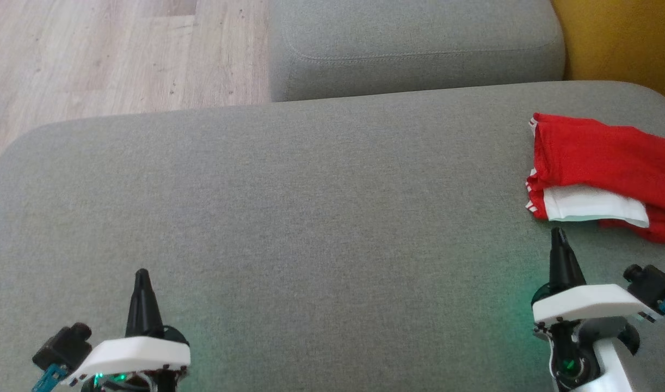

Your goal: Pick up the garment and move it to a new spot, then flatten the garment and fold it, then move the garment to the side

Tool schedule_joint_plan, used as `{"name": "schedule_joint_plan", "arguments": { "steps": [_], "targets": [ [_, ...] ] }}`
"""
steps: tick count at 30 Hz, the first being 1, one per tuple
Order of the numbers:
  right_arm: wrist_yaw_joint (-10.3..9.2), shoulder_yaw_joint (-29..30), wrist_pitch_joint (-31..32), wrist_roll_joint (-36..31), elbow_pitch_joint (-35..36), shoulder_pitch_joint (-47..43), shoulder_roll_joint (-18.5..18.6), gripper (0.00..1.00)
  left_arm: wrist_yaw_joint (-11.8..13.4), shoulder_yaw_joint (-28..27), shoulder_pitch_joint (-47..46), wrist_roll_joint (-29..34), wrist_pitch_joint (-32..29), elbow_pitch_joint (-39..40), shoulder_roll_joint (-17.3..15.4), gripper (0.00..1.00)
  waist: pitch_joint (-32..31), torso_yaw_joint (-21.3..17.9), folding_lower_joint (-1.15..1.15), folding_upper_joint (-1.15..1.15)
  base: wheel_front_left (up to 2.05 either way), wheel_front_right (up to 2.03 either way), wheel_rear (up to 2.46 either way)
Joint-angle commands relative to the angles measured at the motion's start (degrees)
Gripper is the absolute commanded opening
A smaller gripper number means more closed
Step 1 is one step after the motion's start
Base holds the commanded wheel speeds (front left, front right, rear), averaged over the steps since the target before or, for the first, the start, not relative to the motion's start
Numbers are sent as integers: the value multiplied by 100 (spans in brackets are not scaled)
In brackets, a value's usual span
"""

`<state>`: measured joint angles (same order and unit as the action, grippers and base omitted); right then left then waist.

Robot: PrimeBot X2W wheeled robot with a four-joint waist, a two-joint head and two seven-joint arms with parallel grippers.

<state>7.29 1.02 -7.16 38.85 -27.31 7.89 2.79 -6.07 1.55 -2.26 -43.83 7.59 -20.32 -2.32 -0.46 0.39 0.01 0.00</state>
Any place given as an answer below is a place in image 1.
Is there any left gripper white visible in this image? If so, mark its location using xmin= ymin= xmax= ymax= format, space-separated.
xmin=66 ymin=268 xmax=192 ymax=392

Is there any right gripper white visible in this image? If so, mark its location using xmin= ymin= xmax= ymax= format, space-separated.
xmin=531 ymin=228 xmax=660 ymax=390

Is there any red white numbered jersey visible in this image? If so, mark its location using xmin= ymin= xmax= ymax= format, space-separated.
xmin=526 ymin=113 xmax=665 ymax=229

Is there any large grey chaise cushion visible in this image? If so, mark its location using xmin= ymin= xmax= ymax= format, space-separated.
xmin=0 ymin=81 xmax=665 ymax=392

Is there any wide yellow back cushion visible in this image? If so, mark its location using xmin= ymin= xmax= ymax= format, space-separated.
xmin=550 ymin=0 xmax=665 ymax=109

